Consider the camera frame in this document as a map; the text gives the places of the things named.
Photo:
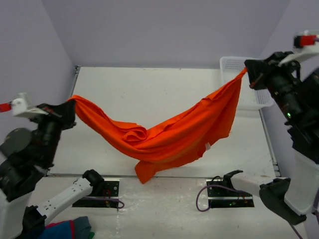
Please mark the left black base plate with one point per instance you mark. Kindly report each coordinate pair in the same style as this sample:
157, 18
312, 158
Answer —
106, 196

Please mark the pink folded t shirt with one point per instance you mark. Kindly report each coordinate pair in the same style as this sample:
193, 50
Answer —
72, 226

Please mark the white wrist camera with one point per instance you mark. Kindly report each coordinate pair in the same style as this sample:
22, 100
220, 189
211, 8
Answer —
22, 107
306, 46

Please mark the teal folded t shirt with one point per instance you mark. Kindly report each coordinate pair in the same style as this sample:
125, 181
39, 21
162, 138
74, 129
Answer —
59, 230

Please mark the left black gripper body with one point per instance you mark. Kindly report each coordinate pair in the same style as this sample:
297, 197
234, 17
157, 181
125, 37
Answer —
61, 115

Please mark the green folded t shirt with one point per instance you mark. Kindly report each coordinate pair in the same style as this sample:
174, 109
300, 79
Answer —
91, 235

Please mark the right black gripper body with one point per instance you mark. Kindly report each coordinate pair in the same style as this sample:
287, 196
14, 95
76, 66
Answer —
260, 74

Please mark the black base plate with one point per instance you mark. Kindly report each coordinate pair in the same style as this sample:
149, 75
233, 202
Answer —
106, 196
223, 198

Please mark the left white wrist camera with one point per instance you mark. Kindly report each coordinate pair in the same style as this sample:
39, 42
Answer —
22, 107

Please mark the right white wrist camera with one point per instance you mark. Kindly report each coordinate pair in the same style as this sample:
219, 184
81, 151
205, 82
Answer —
306, 46

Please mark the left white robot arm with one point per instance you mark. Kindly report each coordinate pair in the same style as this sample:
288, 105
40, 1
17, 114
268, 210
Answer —
28, 157

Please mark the grey folded t shirt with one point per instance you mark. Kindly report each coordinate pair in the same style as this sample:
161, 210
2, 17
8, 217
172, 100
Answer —
82, 227

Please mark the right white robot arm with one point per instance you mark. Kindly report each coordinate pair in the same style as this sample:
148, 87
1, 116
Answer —
294, 198

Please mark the orange t shirt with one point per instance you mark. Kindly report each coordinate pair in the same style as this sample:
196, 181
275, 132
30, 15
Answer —
174, 142

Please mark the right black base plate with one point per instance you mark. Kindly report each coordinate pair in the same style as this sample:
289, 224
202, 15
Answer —
223, 198

